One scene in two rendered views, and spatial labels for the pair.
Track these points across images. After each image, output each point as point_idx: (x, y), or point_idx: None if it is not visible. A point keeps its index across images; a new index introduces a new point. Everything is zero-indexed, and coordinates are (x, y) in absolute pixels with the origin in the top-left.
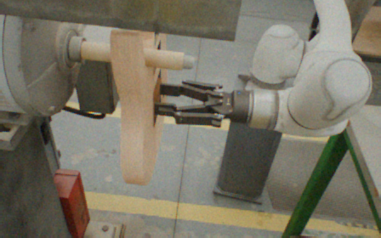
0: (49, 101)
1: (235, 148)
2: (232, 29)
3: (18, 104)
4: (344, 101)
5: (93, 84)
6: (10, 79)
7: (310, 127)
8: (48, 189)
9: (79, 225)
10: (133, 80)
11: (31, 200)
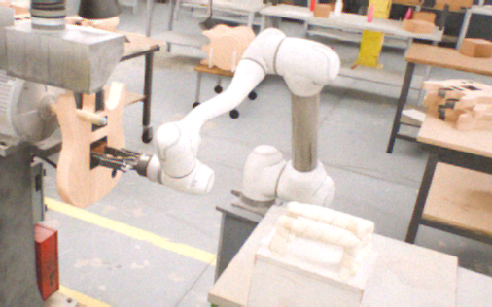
0: (28, 129)
1: (221, 269)
2: (88, 89)
3: (12, 125)
4: (162, 144)
5: None
6: (11, 110)
7: (169, 174)
8: (26, 222)
9: (46, 281)
10: (66, 121)
11: (11, 218)
